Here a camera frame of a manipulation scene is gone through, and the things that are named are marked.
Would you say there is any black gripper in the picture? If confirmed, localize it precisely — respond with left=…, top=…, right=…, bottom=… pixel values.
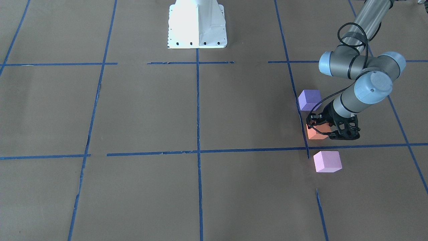
left=306, top=101, right=338, bottom=134

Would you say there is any orange foam block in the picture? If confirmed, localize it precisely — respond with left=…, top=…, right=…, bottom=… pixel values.
left=306, top=123, right=331, bottom=140

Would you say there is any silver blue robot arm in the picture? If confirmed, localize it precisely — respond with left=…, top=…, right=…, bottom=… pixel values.
left=306, top=0, right=406, bottom=140

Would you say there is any purple foam block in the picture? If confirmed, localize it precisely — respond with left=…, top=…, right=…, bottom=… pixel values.
left=298, top=89, right=322, bottom=111

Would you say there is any pink foam block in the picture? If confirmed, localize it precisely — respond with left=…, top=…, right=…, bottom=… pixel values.
left=313, top=151, right=343, bottom=173

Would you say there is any black robot camera cable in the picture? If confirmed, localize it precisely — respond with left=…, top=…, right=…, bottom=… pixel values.
left=307, top=22, right=382, bottom=128

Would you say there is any white camera post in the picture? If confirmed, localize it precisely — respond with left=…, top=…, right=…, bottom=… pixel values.
left=167, top=0, right=228, bottom=49

